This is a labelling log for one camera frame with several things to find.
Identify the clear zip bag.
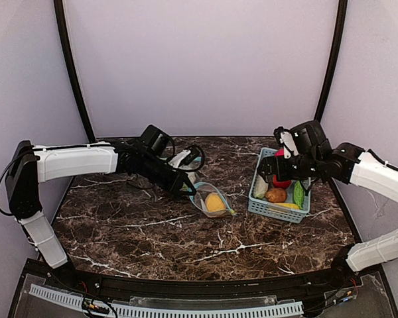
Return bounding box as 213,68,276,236
190,182,236,219
153,156,204,197

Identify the red round fruit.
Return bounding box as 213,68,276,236
273,175,292,189

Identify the green bumpy cucumber toy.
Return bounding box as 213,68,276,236
293,181,305,209

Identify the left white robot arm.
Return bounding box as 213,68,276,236
0,125,196,270

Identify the left black frame post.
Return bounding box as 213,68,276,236
53,0,96,142

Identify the yellow lemon toy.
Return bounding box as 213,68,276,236
275,203,301,210

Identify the pink red apple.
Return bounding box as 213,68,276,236
275,149,285,157

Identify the orange fruit toy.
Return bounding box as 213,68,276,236
205,192,226,213

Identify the orange brown potato toy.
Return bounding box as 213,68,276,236
265,187,287,203

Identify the black frame post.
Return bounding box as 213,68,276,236
314,0,348,122
53,0,96,142

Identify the right black frame post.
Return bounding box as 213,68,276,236
314,0,348,122

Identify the white slotted cable duct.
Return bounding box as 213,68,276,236
29,284,304,317

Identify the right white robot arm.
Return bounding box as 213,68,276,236
257,120,398,273

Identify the light blue plastic basket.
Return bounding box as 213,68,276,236
247,147,312,225

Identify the white green cabbage toy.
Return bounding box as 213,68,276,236
253,175,269,199

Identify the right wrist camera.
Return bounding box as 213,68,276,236
273,127,299,159

